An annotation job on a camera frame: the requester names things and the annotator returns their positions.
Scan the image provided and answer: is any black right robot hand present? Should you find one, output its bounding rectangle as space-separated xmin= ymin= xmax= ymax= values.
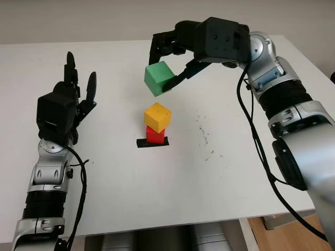
xmin=148 ymin=19 xmax=213 ymax=94

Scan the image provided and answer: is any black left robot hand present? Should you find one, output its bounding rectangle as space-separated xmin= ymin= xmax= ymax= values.
xmin=36 ymin=51 xmax=98 ymax=144

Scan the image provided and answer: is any green wooden block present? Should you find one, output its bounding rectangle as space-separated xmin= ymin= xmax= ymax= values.
xmin=144 ymin=61 xmax=175 ymax=98

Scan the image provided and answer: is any yellow wooden block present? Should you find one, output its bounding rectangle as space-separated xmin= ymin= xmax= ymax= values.
xmin=143 ymin=102 xmax=173 ymax=133

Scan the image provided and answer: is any red wooden block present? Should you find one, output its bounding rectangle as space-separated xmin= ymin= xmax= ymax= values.
xmin=146 ymin=125 xmax=165 ymax=144

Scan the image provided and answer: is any black tape strip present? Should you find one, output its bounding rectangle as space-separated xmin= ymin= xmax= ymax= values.
xmin=136 ymin=137 xmax=170 ymax=149

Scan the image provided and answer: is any silver left robot leg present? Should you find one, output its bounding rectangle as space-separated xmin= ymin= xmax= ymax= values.
xmin=100 ymin=230 xmax=135 ymax=251

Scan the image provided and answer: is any silver robot leg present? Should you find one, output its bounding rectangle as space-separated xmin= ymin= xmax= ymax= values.
xmin=100 ymin=230 xmax=135 ymax=251
xmin=193 ymin=222 xmax=236 ymax=251

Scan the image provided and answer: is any dark grey robot pelvis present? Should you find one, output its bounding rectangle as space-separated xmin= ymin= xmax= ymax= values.
xmin=133 ymin=224 xmax=195 ymax=251

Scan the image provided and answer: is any silver right robot leg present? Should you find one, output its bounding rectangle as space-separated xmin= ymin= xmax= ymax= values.
xmin=193 ymin=222 xmax=236 ymax=251

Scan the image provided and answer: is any white table leg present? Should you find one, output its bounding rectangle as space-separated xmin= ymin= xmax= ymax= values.
xmin=239 ymin=218 xmax=262 ymax=251

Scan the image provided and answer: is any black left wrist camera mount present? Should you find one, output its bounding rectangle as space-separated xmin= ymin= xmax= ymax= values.
xmin=36 ymin=91 xmax=79 ymax=141

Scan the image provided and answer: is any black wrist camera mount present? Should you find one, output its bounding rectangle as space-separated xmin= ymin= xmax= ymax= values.
xmin=36 ymin=91 xmax=79 ymax=141
xmin=195 ymin=17 xmax=251 ymax=63

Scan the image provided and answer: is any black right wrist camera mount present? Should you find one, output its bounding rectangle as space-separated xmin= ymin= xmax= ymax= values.
xmin=195 ymin=17 xmax=251 ymax=63

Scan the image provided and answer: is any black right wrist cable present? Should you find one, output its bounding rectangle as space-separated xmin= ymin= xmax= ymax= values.
xmin=237 ymin=65 xmax=328 ymax=243

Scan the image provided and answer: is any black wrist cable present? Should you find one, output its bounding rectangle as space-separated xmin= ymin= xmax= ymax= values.
xmin=237 ymin=65 xmax=328 ymax=243
xmin=65 ymin=146 xmax=89 ymax=251

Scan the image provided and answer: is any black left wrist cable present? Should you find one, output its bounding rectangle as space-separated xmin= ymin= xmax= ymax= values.
xmin=65 ymin=146 xmax=89 ymax=251

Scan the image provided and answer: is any grey table foot bracket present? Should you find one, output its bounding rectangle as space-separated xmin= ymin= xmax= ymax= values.
xmin=263 ymin=213 xmax=285 ymax=230

